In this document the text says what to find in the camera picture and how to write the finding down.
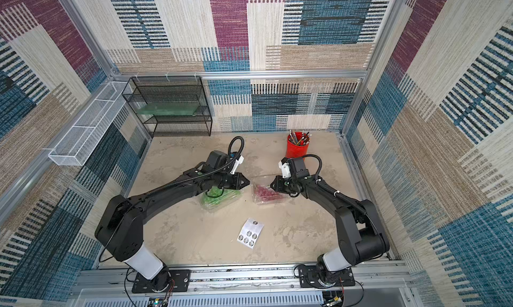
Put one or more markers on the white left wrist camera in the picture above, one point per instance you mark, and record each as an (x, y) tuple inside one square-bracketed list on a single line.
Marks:
[(237, 162)]

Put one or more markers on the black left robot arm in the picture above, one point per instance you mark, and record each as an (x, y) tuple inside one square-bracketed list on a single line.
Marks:
[(121, 227)]

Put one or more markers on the pencils in red cup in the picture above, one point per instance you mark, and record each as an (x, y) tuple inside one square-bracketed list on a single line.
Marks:
[(299, 138)]

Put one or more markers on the clear box of green grapes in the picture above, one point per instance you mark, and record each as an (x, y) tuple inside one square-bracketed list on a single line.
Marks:
[(216, 198)]

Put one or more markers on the red pencil cup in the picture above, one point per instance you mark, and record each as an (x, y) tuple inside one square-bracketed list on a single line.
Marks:
[(294, 151)]

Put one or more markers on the white wire mesh basket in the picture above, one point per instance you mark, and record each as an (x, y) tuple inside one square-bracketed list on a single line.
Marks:
[(79, 142)]

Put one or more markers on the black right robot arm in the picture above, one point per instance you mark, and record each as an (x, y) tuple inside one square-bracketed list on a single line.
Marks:
[(361, 236)]

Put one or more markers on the green mat on shelf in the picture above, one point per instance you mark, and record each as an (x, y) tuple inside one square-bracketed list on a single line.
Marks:
[(169, 109)]

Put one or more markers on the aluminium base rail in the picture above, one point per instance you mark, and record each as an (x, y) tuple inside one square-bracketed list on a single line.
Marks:
[(381, 283)]

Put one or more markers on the clear box of red grapes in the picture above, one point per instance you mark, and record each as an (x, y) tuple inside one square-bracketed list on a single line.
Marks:
[(263, 194)]

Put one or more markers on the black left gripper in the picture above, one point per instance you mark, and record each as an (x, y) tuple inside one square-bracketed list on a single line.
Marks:
[(239, 184)]

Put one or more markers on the black wire mesh shelf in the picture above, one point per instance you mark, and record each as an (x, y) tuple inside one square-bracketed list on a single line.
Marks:
[(142, 90)]

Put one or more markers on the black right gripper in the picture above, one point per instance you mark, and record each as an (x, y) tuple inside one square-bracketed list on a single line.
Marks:
[(284, 183)]

